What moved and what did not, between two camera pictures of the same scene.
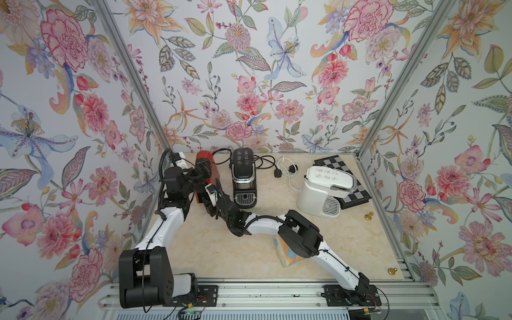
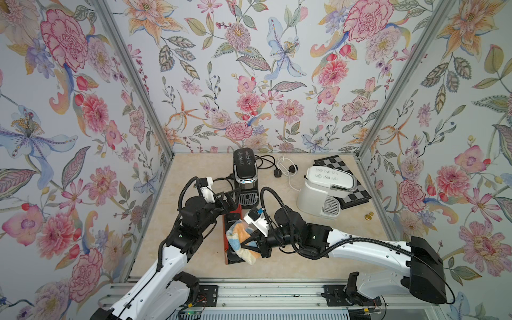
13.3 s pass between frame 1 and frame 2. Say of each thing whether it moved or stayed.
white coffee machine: stayed
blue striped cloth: moved
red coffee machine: moved
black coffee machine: stayed
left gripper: moved
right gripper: moved
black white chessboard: stayed
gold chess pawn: stayed
